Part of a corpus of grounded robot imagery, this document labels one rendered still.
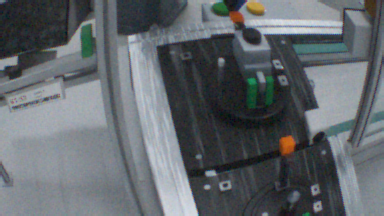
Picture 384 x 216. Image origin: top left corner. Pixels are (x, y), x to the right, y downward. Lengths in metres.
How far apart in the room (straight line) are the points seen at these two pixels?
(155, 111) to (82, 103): 0.21
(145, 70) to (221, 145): 0.19
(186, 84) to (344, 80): 0.34
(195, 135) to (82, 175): 0.23
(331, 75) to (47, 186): 0.62
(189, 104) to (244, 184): 0.16
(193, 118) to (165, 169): 0.09
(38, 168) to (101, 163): 0.16
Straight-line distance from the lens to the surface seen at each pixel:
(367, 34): 0.68
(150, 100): 0.88
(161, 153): 0.82
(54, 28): 0.49
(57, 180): 0.93
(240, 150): 0.80
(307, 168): 0.79
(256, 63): 0.79
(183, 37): 0.97
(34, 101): 0.49
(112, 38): 0.44
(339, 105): 0.96
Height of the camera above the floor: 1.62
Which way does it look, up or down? 50 degrees down
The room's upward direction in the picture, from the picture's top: 2 degrees counter-clockwise
